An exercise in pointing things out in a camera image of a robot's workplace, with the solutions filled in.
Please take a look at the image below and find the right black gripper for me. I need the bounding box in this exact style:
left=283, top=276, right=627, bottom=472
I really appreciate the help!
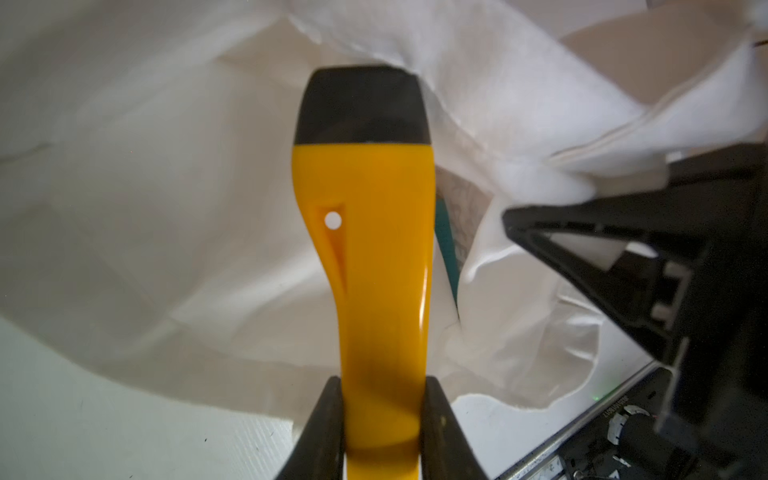
left=502, top=144, right=767, bottom=479

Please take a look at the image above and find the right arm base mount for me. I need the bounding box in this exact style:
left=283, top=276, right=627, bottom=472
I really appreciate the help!
left=499, top=363, right=709, bottom=479

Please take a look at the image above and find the teal knife in pouch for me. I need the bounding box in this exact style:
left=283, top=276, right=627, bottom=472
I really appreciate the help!
left=434, top=196, right=460, bottom=305

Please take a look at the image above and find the yellow knife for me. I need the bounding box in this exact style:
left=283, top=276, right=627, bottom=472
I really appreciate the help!
left=292, top=66, right=436, bottom=479

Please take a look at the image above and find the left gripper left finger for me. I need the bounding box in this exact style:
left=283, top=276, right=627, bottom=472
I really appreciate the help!
left=276, top=376, right=345, bottom=480

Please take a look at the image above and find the white printed tote pouch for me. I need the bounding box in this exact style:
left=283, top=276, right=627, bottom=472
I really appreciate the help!
left=1, top=1, right=767, bottom=419

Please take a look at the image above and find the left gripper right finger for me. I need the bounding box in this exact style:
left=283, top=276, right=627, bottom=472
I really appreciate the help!
left=419, top=376, right=488, bottom=480

